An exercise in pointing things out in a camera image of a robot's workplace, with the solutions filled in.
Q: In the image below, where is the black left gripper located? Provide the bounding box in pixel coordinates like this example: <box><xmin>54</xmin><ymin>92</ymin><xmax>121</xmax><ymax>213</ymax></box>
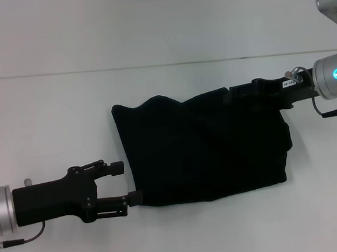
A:
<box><xmin>9</xmin><ymin>156</ymin><xmax>146</xmax><ymax>229</ymax></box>

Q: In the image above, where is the black shirt with FREE print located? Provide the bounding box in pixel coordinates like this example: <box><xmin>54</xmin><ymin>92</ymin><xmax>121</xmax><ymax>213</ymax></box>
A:
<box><xmin>109</xmin><ymin>81</ymin><xmax>296</xmax><ymax>209</ymax></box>

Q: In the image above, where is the dark red cable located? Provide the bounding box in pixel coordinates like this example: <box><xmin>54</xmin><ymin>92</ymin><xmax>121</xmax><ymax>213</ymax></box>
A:
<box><xmin>311</xmin><ymin>94</ymin><xmax>337</xmax><ymax>120</ymax></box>
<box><xmin>0</xmin><ymin>221</ymin><xmax>48</xmax><ymax>249</ymax></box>

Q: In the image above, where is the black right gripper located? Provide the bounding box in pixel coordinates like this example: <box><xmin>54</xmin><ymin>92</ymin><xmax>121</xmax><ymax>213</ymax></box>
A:
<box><xmin>227</xmin><ymin>67</ymin><xmax>322</xmax><ymax>115</ymax></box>

